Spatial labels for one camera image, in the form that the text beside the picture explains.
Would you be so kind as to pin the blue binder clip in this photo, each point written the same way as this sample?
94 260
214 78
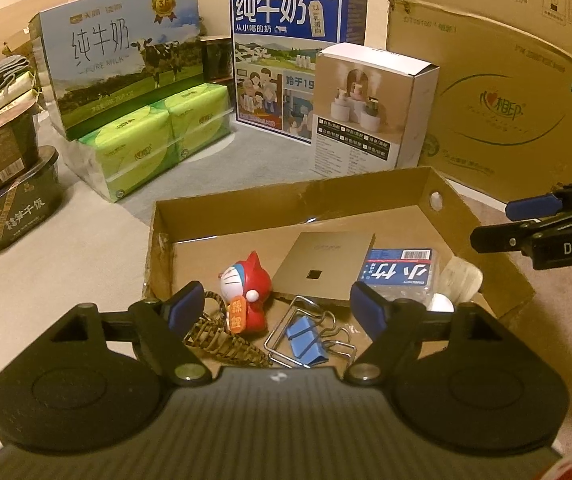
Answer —
306 342
278 332

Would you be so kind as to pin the red cat toy figure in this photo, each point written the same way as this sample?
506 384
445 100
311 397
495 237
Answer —
253 310

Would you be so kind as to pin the white humidifier box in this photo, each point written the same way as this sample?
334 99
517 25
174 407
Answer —
366 110

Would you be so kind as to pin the milk carton box cow print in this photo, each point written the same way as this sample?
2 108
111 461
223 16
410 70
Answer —
116 60

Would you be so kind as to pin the blue milk carton box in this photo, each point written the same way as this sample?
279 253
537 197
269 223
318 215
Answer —
276 60

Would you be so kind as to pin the square box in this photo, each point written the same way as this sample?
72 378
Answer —
316 255

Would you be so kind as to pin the large cardboard box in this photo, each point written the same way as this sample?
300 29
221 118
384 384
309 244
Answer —
491 110

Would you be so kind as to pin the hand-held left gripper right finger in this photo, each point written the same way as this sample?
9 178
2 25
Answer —
368 307

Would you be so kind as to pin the green tissue pack bundle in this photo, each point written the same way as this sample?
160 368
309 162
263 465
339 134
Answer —
131 160

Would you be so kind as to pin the clear floss box blue label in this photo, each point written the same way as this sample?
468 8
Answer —
401 272

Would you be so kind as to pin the shallow cardboard tray box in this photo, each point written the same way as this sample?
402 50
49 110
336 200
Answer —
246 210

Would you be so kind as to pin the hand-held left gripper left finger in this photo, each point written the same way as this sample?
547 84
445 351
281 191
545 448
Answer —
188 305

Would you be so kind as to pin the dark tin box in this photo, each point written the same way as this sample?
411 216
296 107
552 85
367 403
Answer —
216 57

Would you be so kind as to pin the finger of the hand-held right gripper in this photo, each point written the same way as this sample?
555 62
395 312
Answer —
536 205
556 245

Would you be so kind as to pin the black food bowl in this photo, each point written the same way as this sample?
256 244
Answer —
16 215

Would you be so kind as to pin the cream snack packet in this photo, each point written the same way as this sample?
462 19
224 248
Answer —
1 110

